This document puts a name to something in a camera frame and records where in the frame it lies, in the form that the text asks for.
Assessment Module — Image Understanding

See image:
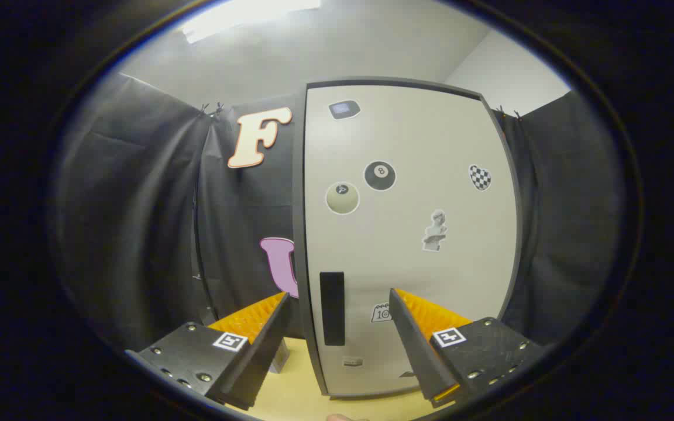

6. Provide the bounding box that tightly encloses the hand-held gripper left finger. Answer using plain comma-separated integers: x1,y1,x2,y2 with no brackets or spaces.
125,291,291,411

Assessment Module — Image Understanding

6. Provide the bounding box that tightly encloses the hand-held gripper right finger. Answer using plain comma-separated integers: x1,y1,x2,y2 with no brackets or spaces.
388,288,545,409

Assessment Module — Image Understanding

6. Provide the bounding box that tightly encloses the row of grey books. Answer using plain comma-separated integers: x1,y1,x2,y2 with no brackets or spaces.
268,339,290,374

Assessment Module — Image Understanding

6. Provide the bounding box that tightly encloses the dark grey cabinet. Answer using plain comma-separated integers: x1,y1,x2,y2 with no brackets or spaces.
291,76,525,402

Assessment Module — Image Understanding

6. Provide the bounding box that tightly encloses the black backdrop cloth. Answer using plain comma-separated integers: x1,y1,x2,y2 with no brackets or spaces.
50,73,624,351

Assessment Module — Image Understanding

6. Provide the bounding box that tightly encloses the ceiling light panel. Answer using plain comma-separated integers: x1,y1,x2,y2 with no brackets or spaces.
180,0,321,44

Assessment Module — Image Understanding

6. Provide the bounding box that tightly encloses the black door handle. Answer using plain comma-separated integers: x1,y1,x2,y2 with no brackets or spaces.
319,271,345,347

